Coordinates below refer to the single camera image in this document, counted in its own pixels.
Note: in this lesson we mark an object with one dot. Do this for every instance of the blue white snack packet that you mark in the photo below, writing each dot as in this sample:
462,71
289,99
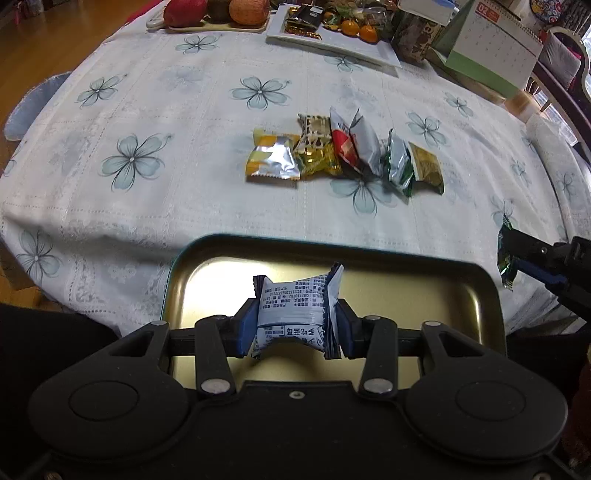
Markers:
300,311

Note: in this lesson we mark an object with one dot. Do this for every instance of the brown patterned snack packet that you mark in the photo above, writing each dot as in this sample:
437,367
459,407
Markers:
315,151

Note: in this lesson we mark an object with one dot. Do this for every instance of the yellow silver snack packet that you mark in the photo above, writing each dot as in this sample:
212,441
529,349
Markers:
273,156

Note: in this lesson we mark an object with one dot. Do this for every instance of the white floral lace tablecloth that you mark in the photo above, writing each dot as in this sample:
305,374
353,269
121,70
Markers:
156,140

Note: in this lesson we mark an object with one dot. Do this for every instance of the green white snack packet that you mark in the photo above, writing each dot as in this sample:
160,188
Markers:
399,166

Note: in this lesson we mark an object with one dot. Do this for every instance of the olive gold snack packet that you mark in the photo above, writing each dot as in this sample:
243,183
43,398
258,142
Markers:
426,167

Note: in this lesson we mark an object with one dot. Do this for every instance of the red apple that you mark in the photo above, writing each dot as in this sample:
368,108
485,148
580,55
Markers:
184,13

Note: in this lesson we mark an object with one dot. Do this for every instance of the desk calendar green base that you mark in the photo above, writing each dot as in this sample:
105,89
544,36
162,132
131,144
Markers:
488,44

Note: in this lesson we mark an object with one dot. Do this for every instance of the grey chair cushion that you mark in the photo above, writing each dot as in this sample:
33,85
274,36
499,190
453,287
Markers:
29,107

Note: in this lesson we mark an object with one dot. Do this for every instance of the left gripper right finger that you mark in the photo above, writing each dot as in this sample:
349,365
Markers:
349,327

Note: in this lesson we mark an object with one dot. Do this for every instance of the wooden chair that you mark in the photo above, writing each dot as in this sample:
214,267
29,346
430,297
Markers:
563,73

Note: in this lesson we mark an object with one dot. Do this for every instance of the white rectangular plate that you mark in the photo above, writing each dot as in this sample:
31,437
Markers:
380,54

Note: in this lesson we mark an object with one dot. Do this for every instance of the black snack packet on plate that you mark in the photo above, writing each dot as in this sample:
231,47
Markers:
307,15

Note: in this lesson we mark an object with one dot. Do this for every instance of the grey white snack packet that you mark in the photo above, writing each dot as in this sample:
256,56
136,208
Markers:
367,144

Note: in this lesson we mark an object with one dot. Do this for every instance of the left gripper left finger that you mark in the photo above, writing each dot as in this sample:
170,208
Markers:
246,325

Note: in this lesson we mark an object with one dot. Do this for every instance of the wooden fruit board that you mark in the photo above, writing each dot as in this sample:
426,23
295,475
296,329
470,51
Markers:
156,22

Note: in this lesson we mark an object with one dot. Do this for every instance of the gold chocolate coins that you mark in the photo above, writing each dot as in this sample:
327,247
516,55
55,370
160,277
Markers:
300,30

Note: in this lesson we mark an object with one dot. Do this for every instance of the red white hawthorn packet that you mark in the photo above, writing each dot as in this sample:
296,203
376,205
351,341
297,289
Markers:
343,142

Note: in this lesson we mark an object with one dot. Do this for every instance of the tangerines on plate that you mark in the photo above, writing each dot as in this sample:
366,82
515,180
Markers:
366,32

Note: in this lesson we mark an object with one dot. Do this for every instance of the brown printed snack jar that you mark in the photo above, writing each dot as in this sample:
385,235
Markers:
413,35

